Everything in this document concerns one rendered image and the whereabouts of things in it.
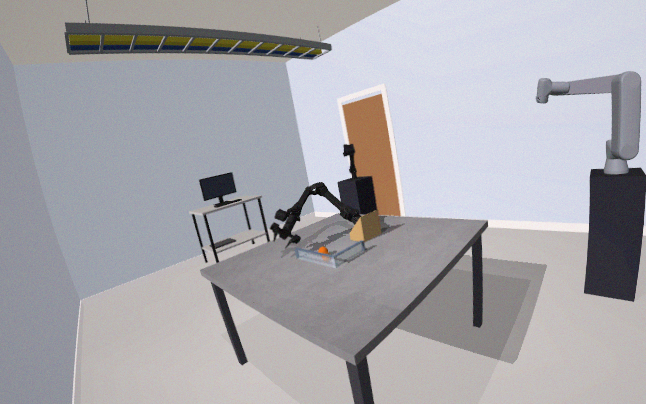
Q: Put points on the clear l-shaped low wall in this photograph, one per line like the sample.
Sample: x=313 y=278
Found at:
x=331 y=261

